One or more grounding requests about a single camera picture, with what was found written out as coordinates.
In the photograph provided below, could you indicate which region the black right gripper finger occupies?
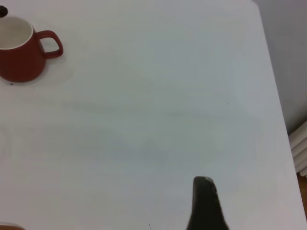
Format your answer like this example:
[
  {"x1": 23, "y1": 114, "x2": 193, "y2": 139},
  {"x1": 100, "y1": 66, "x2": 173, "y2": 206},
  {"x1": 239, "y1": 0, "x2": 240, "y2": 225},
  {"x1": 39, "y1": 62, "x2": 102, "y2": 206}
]
[{"x1": 186, "y1": 176, "x2": 230, "y2": 230}]

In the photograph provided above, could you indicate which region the red ceramic mug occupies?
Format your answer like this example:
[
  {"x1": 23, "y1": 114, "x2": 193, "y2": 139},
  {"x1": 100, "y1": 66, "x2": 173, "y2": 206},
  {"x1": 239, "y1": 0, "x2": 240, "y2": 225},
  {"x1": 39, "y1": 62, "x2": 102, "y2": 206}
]
[{"x1": 0, "y1": 16, "x2": 64, "y2": 83}]

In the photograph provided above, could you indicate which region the white ribbed panel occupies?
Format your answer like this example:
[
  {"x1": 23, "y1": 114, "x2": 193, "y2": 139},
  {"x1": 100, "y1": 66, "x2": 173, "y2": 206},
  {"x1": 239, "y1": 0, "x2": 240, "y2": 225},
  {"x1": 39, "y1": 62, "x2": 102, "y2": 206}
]
[{"x1": 287, "y1": 121, "x2": 307, "y2": 178}]

